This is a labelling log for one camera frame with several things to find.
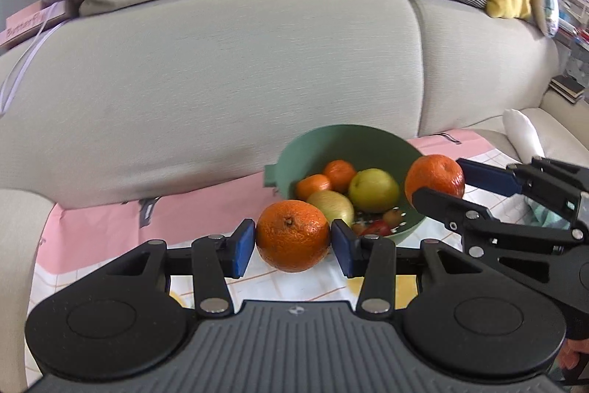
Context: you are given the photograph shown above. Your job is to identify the small brown round fruit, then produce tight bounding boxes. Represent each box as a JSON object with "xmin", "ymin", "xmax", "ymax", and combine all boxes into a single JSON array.
[{"xmin": 382, "ymin": 207, "xmax": 404, "ymax": 229}]

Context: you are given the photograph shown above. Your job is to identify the pink book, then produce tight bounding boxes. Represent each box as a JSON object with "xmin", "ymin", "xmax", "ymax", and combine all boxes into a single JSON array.
[{"xmin": 1, "ymin": 1, "xmax": 73, "ymax": 49}]

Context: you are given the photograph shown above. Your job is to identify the small mandarin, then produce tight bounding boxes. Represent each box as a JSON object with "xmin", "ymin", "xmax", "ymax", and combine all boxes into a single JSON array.
[{"xmin": 404, "ymin": 155, "xmax": 465, "ymax": 204}]

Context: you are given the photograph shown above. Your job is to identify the green plastic colander bowl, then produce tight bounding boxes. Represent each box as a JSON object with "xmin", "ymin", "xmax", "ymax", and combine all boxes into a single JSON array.
[{"xmin": 264, "ymin": 124, "xmax": 424, "ymax": 243}]

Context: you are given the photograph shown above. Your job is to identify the cluttered side shelf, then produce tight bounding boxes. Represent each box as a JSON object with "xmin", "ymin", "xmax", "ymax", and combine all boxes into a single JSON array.
[{"xmin": 532, "ymin": 0, "xmax": 588, "ymax": 105}]

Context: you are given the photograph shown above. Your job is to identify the white rolled cloth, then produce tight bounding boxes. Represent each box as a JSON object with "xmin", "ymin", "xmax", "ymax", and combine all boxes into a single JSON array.
[{"xmin": 502, "ymin": 109, "xmax": 545, "ymax": 164}]

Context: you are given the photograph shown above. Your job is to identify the large front mandarin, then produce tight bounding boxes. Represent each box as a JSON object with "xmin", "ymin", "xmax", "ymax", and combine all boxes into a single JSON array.
[{"xmin": 255, "ymin": 200, "xmax": 331, "ymax": 273}]

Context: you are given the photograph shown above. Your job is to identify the teal striped blanket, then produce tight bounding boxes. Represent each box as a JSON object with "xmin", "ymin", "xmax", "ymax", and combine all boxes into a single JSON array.
[{"xmin": 525, "ymin": 199, "xmax": 570, "ymax": 229}]

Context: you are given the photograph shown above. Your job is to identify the beige sofa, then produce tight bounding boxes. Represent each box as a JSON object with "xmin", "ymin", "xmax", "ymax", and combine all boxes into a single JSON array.
[{"xmin": 1, "ymin": 0, "xmax": 588, "ymax": 392}]

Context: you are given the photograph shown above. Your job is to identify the operator hand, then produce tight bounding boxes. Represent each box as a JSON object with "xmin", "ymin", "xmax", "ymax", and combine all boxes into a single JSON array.
[{"xmin": 557, "ymin": 339, "xmax": 589, "ymax": 370}]

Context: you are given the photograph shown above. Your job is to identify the green pear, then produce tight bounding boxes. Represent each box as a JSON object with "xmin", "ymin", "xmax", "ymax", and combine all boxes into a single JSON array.
[
  {"xmin": 348, "ymin": 169, "xmax": 400, "ymax": 213},
  {"xmin": 307, "ymin": 190, "xmax": 355, "ymax": 225}
]

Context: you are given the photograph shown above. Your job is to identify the red tomato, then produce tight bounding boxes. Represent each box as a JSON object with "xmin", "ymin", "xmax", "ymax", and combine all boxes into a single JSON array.
[{"xmin": 352, "ymin": 220, "xmax": 392, "ymax": 236}]

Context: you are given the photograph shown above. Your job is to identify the lilac ribbon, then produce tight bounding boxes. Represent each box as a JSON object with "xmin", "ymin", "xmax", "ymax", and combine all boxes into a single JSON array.
[{"xmin": 0, "ymin": 22, "xmax": 63, "ymax": 117}]

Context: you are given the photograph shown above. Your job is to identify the pink grid patterned cloth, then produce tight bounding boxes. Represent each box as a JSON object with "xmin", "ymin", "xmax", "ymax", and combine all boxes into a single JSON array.
[{"xmin": 27, "ymin": 130, "xmax": 512, "ymax": 392}]

